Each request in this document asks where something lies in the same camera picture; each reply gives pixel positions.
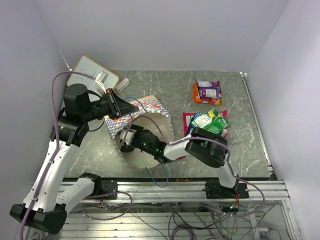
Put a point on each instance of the white marker eraser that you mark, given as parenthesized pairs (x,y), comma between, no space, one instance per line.
(122,85)

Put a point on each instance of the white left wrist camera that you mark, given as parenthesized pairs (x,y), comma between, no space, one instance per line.
(100,82)

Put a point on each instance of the green snack packet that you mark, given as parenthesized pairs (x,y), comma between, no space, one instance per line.
(212,121)

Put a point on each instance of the orange snack packet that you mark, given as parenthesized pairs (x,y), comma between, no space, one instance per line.
(196,98)

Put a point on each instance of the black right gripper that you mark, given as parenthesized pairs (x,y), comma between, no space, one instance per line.
(130,148)

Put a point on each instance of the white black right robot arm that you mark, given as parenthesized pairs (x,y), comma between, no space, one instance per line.
(207,147)

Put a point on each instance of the checkered blue paper bag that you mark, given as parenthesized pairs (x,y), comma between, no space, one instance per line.
(152,116)

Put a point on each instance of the light blue snack packet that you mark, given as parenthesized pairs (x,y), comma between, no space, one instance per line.
(198,114)

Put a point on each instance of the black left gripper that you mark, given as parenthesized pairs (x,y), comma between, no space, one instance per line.
(118,107)

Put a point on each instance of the aluminium rail frame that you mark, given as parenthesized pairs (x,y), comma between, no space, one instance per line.
(94,208)

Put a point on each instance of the pink red snack bag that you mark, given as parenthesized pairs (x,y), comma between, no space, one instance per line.
(188,127)

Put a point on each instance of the yellow framed whiteboard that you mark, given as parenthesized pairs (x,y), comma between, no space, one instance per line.
(91,67)

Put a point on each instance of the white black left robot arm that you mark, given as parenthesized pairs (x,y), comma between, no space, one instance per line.
(44,208)

